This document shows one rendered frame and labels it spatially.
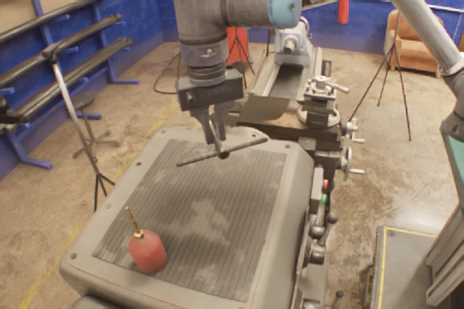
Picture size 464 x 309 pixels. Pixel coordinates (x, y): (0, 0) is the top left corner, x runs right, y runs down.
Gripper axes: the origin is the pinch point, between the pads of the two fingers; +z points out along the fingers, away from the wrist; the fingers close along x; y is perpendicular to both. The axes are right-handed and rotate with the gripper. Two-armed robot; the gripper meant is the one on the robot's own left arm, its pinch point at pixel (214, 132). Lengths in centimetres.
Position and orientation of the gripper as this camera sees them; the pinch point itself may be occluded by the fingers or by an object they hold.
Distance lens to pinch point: 67.6
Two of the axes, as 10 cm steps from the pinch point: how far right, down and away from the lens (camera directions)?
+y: 3.0, 5.8, -7.5
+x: 9.5, -2.4, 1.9
